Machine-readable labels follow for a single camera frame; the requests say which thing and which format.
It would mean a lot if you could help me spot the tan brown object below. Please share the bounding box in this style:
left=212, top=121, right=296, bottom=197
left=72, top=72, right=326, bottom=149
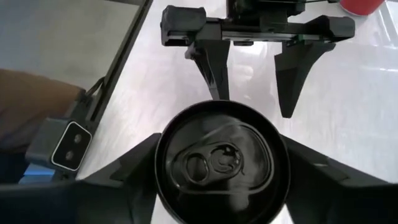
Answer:
left=0, top=68, right=82, bottom=153

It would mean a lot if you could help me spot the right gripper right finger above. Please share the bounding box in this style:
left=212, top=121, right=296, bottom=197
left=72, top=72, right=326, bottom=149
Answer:
left=280, top=134, right=398, bottom=224

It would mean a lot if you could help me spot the grey table-level camera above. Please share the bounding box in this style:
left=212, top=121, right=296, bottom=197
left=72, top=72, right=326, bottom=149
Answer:
left=25, top=116, right=93, bottom=172

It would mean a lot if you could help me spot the red Coca-Cola can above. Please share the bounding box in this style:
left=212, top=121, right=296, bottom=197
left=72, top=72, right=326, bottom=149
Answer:
left=339, top=0, right=386, bottom=16

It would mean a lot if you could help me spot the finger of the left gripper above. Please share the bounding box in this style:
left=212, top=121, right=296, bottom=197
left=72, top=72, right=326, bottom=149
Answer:
left=274, top=42, right=336, bottom=119
left=185, top=39, right=231, bottom=101

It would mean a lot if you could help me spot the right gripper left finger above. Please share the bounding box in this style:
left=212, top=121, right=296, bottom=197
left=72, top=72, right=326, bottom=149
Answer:
left=76, top=133, right=170, bottom=224

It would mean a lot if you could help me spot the black metal table frame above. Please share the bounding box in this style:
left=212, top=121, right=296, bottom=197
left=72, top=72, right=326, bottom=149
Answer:
left=83, top=0, right=154, bottom=131

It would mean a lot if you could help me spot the Celsius can with pineapple print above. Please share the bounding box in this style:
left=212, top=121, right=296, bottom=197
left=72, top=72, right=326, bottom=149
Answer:
left=154, top=100, right=292, bottom=224

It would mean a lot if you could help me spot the black camera cable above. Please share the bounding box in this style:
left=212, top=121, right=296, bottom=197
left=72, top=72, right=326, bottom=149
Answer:
left=83, top=76, right=106, bottom=99

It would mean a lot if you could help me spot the blue block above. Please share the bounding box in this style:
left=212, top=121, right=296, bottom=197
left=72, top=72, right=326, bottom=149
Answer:
left=18, top=164, right=58, bottom=185

